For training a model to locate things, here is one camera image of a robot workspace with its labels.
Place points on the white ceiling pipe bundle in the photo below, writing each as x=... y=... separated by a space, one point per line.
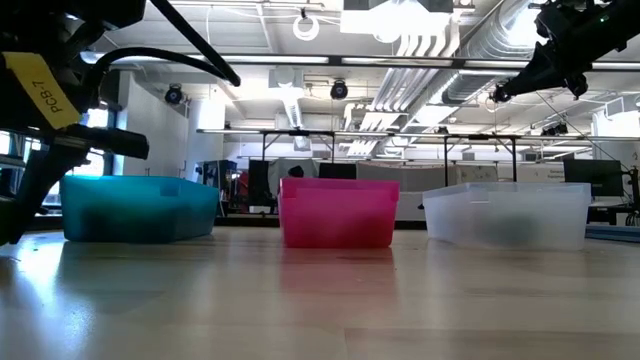
x=410 y=75

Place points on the blue plastic basket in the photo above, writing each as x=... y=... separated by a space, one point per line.
x=140 y=210

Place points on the white partition panel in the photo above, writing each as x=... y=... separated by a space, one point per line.
x=425 y=172

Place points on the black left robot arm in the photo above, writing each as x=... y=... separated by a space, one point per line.
x=50 y=20

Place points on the silver ventilation duct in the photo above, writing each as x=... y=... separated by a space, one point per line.
x=480 y=70

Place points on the pink plastic basket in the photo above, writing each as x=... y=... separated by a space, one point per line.
x=340 y=215

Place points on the long ceiling light bar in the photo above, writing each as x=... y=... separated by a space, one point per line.
x=270 y=59

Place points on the person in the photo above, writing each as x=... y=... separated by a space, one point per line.
x=296 y=172

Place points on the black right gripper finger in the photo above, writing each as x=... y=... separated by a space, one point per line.
x=530 y=62
x=537 y=75

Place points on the white column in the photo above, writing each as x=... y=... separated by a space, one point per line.
x=205 y=140

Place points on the clear plastic basket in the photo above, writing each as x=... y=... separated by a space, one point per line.
x=505 y=215

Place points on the black metal frame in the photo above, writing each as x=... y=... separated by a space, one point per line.
x=297 y=133
x=480 y=136

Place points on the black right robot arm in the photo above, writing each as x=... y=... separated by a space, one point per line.
x=631 y=20

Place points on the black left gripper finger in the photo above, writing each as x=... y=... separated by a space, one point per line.
x=40 y=185

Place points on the black monitor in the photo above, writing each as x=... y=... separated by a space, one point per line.
x=592 y=175
x=337 y=171

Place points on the black ceiling spot lamp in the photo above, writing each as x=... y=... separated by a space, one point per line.
x=173 y=95
x=499 y=96
x=339 y=90
x=555 y=130

